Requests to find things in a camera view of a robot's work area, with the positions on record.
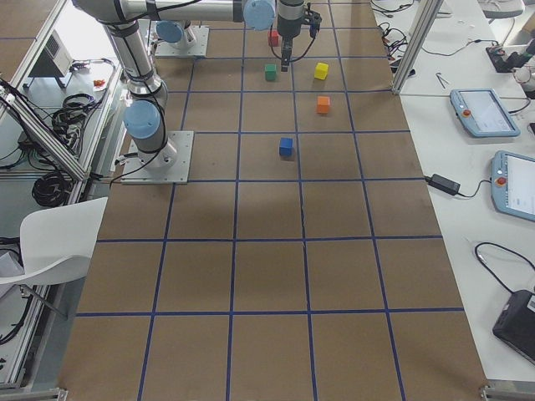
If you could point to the grey control box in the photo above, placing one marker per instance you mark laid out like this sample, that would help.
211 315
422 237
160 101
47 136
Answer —
54 62

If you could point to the black laptop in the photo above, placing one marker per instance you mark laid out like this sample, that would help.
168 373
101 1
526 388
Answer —
515 325

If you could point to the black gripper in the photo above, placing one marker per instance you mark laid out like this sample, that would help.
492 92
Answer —
288 25

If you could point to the aluminium frame post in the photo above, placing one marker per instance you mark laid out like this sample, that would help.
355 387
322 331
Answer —
424 18

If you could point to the white plastic chair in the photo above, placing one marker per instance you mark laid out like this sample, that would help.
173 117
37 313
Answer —
57 244

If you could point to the lower blue teach pendant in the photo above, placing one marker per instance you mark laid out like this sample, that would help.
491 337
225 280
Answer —
513 184

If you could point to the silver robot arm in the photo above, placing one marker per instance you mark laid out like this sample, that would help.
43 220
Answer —
145 118
177 34

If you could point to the black power adapter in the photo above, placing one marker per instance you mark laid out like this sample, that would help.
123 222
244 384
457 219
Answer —
443 184

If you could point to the red wooden cube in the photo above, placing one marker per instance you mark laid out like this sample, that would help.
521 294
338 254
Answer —
273 38

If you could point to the blue teach pendant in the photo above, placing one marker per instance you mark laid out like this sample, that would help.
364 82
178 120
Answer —
482 114
513 184

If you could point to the yellow wooden cube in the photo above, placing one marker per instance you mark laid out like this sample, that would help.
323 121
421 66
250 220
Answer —
321 71

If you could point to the blue wooden cube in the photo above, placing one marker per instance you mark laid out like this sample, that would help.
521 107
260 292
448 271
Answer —
285 148

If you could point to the green wooden cube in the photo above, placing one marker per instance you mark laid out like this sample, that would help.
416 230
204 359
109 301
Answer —
270 72

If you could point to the upper blue teach pendant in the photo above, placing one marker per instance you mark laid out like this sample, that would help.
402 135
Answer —
482 114

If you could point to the orange wooden cube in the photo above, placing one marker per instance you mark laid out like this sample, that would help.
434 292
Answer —
323 104

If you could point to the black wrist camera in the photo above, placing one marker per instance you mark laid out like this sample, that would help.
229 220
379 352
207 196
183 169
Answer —
313 20

